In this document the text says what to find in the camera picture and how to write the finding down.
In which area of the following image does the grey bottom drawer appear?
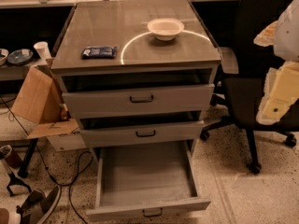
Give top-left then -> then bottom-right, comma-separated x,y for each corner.
87,141 -> 210,222

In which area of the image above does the grey drawer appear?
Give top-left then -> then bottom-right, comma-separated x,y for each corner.
63,69 -> 214,119
81,111 -> 204,147
87,141 -> 210,222

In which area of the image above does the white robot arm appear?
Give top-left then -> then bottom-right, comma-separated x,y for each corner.
254,0 -> 299,125

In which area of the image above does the grey top drawer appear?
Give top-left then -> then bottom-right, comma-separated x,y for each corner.
63,69 -> 214,119

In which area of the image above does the grey drawer cabinet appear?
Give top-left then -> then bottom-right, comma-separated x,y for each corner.
50,0 -> 222,161

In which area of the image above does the grey middle drawer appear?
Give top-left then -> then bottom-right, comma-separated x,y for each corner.
81,111 -> 204,147

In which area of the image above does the blue snack packet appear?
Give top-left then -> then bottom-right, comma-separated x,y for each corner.
81,46 -> 118,59

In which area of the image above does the white paper bowl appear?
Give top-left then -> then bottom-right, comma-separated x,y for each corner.
147,18 -> 184,41

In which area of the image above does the small red bottle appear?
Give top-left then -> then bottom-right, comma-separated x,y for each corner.
60,104 -> 69,121

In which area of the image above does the black office chair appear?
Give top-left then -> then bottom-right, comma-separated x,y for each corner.
200,0 -> 298,174

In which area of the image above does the brown cardboard box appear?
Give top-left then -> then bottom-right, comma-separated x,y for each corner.
11,65 -> 86,151

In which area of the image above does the white paper cup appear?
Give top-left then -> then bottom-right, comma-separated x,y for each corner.
34,41 -> 51,60

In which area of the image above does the dark blue plate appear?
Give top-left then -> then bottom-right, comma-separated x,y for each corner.
7,49 -> 34,66

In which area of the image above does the dark sneaker shoe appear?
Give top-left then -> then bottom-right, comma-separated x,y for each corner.
17,186 -> 62,224

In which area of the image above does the black stand leg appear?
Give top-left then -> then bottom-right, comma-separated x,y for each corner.
0,151 -> 33,198

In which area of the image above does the grey bowl at left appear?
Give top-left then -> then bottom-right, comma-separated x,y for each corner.
0,49 -> 8,66

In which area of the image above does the black floor cable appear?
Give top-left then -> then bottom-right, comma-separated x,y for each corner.
0,94 -> 94,224

